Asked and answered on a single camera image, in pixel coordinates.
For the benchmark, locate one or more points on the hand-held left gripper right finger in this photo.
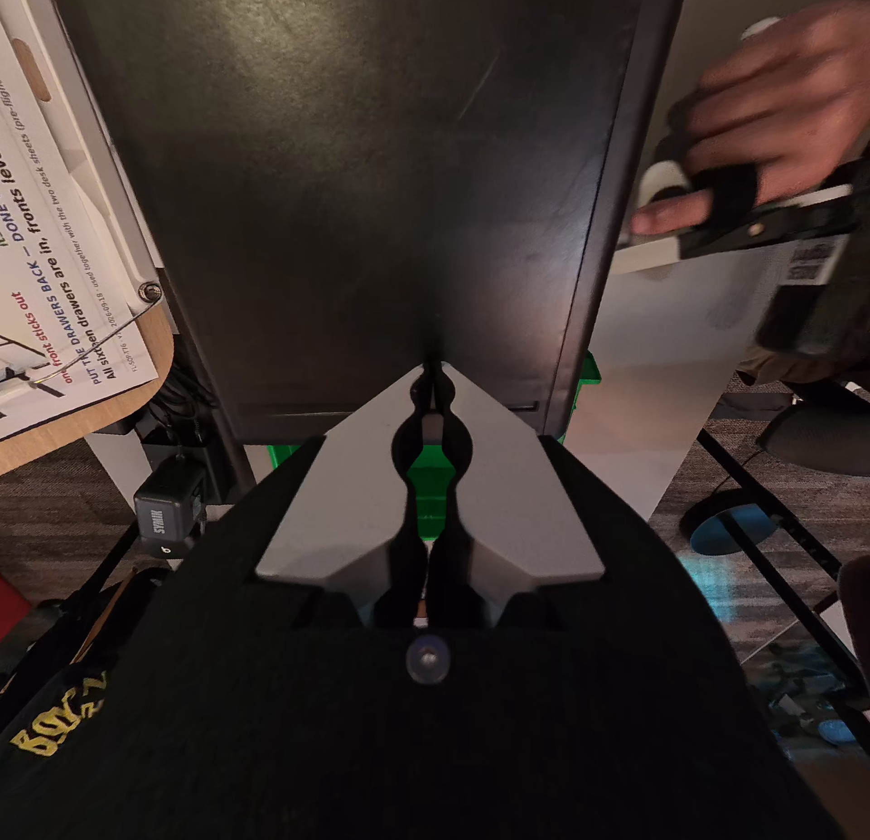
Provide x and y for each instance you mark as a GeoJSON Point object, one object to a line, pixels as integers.
{"type": "Point", "coordinates": [530, 507]}

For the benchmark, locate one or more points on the black bag yellow print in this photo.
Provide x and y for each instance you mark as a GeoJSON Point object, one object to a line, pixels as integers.
{"type": "Point", "coordinates": [61, 717]}

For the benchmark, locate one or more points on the printed instruction sheet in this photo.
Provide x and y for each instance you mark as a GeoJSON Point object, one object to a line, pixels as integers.
{"type": "Point", "coordinates": [47, 255]}

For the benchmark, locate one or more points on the person's brown clothing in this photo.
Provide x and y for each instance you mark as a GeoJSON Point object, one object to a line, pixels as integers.
{"type": "Point", "coordinates": [768, 364]}

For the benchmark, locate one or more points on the person's right hand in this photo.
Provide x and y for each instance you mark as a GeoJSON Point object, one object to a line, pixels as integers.
{"type": "Point", "coordinates": [802, 92]}

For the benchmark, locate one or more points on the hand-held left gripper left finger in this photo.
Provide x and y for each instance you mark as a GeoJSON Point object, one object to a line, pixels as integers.
{"type": "Point", "coordinates": [326, 507]}

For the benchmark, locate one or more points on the green plastic bin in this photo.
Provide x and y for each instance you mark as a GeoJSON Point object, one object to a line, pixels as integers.
{"type": "Point", "coordinates": [431, 493]}

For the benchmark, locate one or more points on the white sheet holder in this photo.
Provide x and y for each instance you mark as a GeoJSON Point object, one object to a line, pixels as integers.
{"type": "Point", "coordinates": [88, 173]}

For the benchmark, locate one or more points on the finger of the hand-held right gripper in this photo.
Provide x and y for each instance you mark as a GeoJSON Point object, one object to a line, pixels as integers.
{"type": "Point", "coordinates": [646, 255]}

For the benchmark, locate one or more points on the black round floor disc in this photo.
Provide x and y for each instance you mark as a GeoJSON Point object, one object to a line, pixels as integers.
{"type": "Point", "coordinates": [727, 524]}

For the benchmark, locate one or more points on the black drawer cabinet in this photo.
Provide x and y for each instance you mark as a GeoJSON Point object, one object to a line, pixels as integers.
{"type": "Point", "coordinates": [374, 173]}

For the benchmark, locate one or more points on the red plastic object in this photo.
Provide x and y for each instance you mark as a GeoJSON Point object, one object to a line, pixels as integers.
{"type": "Point", "coordinates": [13, 598]}

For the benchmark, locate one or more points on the grey battery pack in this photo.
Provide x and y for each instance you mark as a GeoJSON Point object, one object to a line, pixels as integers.
{"type": "Point", "coordinates": [170, 507]}

